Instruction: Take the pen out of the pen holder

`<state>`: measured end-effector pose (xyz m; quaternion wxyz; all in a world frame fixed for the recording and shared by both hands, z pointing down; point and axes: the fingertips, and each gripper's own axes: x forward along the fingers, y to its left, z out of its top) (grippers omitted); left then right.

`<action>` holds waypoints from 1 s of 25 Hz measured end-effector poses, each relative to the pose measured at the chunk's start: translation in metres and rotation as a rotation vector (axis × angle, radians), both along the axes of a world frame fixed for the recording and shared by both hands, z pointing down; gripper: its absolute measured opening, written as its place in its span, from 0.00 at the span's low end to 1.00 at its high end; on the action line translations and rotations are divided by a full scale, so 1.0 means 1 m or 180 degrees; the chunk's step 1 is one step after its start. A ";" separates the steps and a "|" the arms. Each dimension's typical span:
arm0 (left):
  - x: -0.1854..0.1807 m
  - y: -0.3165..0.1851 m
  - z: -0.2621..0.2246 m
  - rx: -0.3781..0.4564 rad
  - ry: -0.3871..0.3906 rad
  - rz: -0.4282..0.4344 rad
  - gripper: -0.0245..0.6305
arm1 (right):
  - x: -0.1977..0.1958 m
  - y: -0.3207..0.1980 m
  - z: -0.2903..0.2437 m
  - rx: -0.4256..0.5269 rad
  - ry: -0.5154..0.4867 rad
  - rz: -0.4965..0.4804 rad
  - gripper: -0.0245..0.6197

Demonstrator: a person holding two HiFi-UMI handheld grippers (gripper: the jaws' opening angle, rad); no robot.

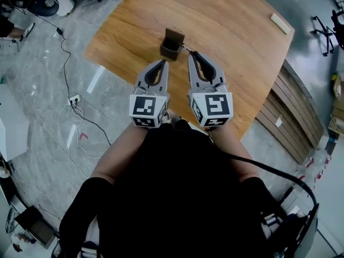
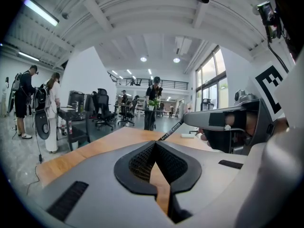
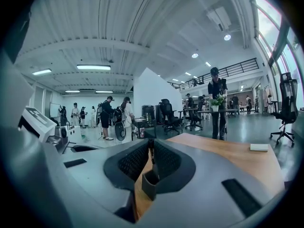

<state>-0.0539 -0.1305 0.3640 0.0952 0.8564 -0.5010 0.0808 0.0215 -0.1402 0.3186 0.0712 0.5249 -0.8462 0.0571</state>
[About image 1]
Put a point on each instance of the person's shoe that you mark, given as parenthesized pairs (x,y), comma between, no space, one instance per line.
(166,117)
(182,123)

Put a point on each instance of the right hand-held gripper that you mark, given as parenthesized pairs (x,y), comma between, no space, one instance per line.
(216,105)

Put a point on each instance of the person's black clothing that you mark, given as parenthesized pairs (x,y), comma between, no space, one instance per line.
(172,184)

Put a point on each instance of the grey and black bag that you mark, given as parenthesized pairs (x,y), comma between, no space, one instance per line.
(309,232)

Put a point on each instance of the white cabinet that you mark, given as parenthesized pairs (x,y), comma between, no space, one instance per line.
(12,122)

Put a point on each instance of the wooden slatted panel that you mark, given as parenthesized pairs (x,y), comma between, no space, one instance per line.
(290,109)

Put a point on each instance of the cream rectangular block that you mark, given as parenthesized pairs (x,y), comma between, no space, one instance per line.
(280,23)

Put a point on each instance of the person's left forearm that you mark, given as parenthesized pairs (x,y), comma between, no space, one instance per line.
(121,152)

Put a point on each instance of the black mesh office chair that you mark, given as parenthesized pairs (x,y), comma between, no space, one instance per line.
(336,28)

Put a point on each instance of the cardboard box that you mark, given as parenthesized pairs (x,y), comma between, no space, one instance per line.
(338,101)

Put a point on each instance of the white paper tag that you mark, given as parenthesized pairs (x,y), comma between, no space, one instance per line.
(279,122)

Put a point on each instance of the clear plastic bottle pack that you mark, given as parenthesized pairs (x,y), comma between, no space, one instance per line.
(314,165)

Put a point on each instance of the small dark brown box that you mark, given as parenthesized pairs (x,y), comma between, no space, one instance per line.
(168,52)

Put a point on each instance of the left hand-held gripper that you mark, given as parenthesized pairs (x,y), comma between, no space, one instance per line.
(145,105)

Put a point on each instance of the dark open box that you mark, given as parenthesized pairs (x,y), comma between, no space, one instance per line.
(35,227)

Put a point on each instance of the white power strip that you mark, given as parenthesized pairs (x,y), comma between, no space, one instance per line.
(74,100)

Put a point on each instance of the black power adapter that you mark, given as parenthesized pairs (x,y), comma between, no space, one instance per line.
(59,31)

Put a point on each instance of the black round stool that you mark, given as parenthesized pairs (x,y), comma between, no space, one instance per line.
(44,8)

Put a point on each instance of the person's left shoe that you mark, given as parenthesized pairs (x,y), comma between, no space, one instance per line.
(166,117)

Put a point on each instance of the person's right shoe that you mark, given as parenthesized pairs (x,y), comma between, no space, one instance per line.
(182,123)

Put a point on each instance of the person's right forearm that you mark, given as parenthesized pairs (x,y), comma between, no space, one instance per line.
(233,149)

